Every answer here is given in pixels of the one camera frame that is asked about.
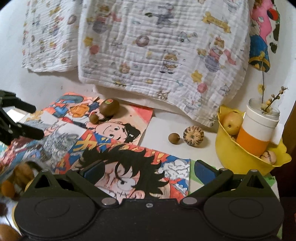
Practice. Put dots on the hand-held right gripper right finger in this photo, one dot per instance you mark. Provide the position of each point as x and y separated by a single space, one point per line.
204 171

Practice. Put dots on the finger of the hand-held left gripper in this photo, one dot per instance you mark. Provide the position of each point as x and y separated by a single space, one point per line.
25 132
18 102

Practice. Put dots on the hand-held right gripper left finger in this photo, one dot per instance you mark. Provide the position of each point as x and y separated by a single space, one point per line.
93 172

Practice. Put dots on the striped pepino melon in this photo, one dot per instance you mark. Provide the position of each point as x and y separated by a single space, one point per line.
268 157
193 135

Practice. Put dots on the brown pointed mango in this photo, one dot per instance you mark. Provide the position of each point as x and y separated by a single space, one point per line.
22 173

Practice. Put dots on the small brown round fruit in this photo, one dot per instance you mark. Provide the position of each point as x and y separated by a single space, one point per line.
94 118
174 138

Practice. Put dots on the yellow lemon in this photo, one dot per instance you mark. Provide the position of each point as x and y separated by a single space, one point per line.
29 186

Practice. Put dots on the small orange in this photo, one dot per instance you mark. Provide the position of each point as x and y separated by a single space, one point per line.
8 188

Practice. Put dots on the brown kiwi with sticker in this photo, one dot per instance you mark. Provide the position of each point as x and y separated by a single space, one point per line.
109 107

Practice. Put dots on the yellow bear drawing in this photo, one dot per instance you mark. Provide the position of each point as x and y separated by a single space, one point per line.
193 180

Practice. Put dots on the yellow plastic bowl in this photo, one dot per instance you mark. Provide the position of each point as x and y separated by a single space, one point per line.
231 155

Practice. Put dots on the anime poster mat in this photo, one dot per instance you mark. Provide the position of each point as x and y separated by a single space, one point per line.
129 162

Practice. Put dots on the yellow round fruit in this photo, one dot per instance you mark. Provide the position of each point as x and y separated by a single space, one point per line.
231 122

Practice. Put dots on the white and orange cup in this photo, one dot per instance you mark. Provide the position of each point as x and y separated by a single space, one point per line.
256 132

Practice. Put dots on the printed muslin cloth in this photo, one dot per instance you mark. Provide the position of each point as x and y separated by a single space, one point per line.
50 34
161 46

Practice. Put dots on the dry plant twigs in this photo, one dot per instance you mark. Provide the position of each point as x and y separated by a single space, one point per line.
269 102

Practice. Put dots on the pink and blue wall poster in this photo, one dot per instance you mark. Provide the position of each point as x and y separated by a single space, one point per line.
263 34

